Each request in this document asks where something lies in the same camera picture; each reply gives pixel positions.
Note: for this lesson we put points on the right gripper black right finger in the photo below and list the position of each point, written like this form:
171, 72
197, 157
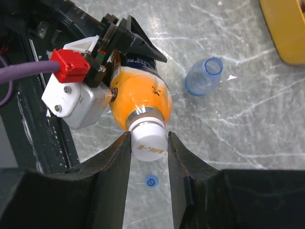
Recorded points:
206, 198

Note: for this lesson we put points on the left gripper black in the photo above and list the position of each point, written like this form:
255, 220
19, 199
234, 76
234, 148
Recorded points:
115, 34

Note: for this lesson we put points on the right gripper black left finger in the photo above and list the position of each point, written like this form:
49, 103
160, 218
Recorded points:
90, 195

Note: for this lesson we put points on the orange drink bottle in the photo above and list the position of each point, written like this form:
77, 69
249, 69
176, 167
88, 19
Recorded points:
136, 86

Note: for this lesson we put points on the white bottle cap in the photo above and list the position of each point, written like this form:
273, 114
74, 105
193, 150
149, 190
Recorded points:
149, 141

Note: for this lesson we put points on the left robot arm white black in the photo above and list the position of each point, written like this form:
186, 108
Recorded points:
59, 22

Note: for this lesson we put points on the blue bottle cap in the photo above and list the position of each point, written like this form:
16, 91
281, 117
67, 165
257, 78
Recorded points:
151, 181

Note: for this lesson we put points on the clear blue water bottle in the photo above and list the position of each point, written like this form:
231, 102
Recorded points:
204, 76

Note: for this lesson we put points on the yellow plastic basket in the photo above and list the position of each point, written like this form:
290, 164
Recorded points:
285, 20

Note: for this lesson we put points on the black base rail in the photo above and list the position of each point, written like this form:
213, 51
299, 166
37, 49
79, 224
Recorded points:
38, 139

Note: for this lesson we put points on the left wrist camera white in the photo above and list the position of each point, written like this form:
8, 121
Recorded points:
76, 92

